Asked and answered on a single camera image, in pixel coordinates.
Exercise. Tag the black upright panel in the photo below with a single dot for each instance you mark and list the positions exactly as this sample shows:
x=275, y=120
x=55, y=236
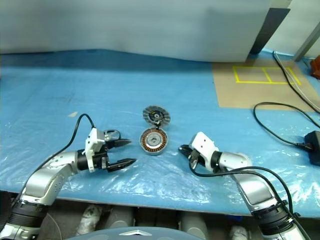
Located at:
x=267, y=30

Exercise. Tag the brown cardboard sheet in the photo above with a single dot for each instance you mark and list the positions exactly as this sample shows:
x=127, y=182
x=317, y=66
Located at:
x=237, y=95

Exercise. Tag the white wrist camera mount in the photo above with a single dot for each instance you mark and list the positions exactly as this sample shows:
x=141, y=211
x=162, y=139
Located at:
x=205, y=145
x=91, y=142

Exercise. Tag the blue plastic table cover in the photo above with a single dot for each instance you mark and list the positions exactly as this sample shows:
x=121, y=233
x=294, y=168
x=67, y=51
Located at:
x=75, y=87

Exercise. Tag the yellow tape rectangle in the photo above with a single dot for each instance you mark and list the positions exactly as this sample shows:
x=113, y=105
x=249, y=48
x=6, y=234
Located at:
x=255, y=82

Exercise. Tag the round grey motor lid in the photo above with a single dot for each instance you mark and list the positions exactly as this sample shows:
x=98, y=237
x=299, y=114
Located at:
x=150, y=113

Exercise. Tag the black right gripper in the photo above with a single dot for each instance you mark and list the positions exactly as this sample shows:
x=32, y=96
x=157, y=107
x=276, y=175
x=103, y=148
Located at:
x=193, y=158

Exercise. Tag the red-brown block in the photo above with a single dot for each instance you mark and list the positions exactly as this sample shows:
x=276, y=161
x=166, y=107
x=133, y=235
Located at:
x=316, y=67

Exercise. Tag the black power adapter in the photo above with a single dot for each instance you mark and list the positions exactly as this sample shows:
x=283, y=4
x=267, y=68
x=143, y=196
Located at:
x=313, y=147

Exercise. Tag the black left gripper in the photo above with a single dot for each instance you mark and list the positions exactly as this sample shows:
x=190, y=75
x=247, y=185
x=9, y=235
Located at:
x=102, y=160

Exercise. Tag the grey-blue robot torso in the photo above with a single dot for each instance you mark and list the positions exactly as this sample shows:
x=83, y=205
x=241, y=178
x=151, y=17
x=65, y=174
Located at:
x=125, y=235

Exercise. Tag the grey aluminium post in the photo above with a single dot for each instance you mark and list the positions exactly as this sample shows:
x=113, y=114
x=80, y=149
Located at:
x=307, y=42

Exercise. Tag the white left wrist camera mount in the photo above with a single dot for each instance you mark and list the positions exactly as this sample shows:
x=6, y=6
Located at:
x=91, y=142

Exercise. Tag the white rounded shape green marks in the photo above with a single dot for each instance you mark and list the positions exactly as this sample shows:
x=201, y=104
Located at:
x=88, y=220

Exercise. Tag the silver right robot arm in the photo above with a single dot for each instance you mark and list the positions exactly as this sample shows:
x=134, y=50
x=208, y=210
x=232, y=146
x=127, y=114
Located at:
x=252, y=187

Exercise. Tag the grey rounded shape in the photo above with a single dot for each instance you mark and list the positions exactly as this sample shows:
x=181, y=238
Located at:
x=193, y=225
x=122, y=217

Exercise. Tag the white backdrop board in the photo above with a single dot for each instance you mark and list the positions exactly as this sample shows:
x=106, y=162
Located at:
x=125, y=25

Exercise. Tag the grey round disc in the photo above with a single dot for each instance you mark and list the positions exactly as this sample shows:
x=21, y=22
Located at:
x=145, y=144

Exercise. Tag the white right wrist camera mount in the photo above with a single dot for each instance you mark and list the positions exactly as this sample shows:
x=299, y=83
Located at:
x=205, y=145

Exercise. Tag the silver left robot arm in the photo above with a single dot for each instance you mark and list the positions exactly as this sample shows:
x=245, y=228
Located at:
x=50, y=180

